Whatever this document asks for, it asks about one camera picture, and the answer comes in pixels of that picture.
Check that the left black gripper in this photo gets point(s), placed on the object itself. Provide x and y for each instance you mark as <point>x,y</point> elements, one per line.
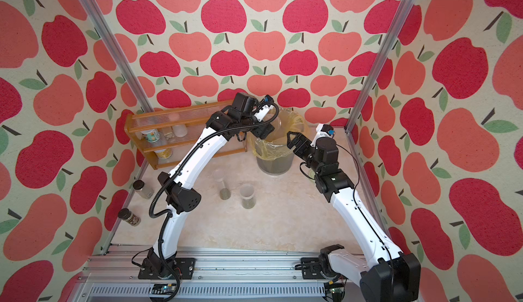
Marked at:
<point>264,131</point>

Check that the short clear jar with beans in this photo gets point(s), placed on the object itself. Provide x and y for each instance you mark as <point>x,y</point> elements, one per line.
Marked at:
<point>248,198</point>

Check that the grey bin with yellow bag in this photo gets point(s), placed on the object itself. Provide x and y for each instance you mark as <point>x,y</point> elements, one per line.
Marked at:
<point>272,155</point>

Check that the white bottle on shelf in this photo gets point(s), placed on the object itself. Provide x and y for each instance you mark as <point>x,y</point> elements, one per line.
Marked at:
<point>179,130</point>

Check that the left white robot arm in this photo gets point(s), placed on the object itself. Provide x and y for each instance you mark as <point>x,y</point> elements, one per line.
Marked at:
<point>176,197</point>

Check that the small circuit board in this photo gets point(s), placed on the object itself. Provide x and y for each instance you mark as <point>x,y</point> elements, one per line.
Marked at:
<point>164,289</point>

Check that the green jar lid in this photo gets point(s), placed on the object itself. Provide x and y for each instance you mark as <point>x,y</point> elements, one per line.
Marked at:
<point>310,174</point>

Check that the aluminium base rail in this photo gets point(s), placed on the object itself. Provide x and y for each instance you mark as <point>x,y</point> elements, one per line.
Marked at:
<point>212,275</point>

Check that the right aluminium frame post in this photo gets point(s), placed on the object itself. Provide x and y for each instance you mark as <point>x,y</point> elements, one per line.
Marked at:
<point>390,39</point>

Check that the aluminium frame post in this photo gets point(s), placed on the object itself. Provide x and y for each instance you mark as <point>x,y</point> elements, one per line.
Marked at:
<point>97,18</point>
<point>390,39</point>

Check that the white printed cup on shelf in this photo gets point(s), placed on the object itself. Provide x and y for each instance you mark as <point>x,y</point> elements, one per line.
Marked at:
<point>151,136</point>

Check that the yellow can on shelf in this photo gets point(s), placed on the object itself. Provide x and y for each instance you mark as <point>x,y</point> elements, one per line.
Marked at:
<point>163,154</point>

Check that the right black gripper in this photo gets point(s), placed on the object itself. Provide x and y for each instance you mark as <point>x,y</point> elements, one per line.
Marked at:
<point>299,142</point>

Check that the tall clear jar with beans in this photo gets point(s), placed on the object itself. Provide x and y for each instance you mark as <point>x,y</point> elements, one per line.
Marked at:
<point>223,189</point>

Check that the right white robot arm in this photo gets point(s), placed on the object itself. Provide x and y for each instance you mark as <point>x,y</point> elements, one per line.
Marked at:
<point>385,272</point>

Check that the orange wooden shelf rack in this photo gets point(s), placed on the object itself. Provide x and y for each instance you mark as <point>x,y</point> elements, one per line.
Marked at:
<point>165,137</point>

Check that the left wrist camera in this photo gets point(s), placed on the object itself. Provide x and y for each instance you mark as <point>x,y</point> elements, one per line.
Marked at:
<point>266,105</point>

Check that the left aluminium frame post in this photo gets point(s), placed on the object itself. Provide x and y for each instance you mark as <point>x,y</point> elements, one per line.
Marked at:
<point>97,18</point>

